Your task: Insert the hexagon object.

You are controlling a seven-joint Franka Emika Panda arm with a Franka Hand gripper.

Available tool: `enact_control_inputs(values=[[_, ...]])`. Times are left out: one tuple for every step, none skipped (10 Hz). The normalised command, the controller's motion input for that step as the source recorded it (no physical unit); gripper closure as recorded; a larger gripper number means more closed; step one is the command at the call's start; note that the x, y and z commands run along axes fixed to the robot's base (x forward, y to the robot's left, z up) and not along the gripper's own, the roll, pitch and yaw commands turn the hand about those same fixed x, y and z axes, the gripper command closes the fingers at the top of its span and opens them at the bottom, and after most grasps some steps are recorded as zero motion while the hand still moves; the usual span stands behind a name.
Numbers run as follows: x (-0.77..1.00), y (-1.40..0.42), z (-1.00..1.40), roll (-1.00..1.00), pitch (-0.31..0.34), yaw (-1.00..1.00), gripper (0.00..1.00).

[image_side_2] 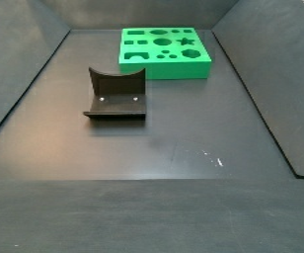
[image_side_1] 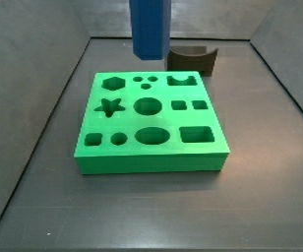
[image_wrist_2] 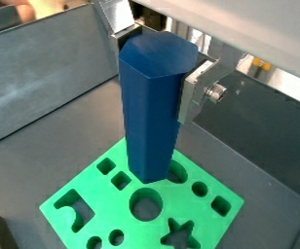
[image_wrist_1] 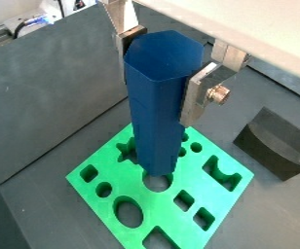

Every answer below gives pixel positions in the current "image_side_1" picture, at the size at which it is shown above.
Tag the blue hexagon peg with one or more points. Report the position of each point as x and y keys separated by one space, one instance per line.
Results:
x=151 y=16

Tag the green shape sorter block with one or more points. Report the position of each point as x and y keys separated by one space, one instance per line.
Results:
x=149 y=123

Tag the dark curved holder block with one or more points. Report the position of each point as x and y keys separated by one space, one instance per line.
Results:
x=192 y=58

